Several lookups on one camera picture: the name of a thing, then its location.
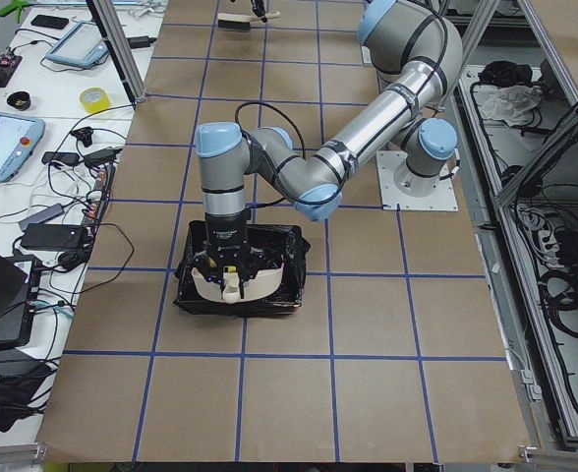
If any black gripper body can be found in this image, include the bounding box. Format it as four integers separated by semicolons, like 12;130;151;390
251;0;265;22
193;215;282;289

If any beige hand brush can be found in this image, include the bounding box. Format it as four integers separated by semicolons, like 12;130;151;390
217;11;281;30

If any beige plastic dustpan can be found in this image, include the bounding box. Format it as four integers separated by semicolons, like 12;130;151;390
192;263;284;304

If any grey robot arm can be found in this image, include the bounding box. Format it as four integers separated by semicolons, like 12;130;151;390
192;1;463;304

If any black lined trash bin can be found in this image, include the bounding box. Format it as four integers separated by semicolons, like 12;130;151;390
173;220;311;318

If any power strip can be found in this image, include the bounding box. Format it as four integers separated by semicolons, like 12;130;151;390
83;163;116;230

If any blue teach pendant far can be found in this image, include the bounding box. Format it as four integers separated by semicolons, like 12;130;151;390
45;21;109;69

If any blue teach pendant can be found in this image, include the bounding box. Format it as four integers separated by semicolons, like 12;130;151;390
0;112;46;183
45;21;109;69

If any yellow tape roll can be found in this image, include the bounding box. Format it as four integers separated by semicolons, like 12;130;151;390
79;87;111;114

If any black power adapter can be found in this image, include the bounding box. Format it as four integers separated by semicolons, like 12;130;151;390
21;223;87;251

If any black smartphone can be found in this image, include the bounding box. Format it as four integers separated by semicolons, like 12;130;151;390
30;14;70;30

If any black laptop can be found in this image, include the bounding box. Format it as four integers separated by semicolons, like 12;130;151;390
0;255;42;351

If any blue teach pendant near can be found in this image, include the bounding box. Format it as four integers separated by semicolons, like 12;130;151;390
0;112;46;183

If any aluminium frame post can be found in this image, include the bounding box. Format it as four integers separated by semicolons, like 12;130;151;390
87;0;146;107

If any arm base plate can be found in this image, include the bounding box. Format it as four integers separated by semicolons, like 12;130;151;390
376;150;458;212

